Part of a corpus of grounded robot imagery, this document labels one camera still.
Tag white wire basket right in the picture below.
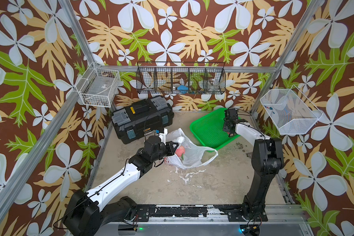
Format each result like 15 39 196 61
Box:
260 86 324 135

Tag aluminium frame post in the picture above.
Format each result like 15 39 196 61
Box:
0 0 119 225
251 1 323 116

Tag green plastic perforated basket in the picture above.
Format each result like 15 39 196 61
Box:
190 108 239 150

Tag aluminium frame post right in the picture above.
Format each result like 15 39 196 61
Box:
251 1 323 116

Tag white plastic shopping bag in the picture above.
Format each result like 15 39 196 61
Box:
164 128 219 170

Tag black tool case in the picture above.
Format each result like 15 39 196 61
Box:
112 95 175 145

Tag white wire basket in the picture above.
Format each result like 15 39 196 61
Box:
76 63 121 108
260 86 324 135

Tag aluminium frame post left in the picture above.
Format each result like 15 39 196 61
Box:
0 0 119 225

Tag black wire basket rear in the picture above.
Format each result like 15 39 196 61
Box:
135 62 226 95

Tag pink peach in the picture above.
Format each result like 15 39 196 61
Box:
175 146 185 158

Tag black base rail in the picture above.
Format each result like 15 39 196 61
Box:
124 204 268 222

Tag blue object in rear basket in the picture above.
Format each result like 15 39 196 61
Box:
177 85 189 94

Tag white wire basket left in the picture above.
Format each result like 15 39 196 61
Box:
76 63 121 108

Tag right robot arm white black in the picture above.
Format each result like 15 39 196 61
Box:
223 108 284 220

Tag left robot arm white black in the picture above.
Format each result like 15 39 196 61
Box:
61 136 180 236

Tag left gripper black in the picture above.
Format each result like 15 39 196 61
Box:
150 141 179 163

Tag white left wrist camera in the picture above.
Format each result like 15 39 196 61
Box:
158 128 168 144

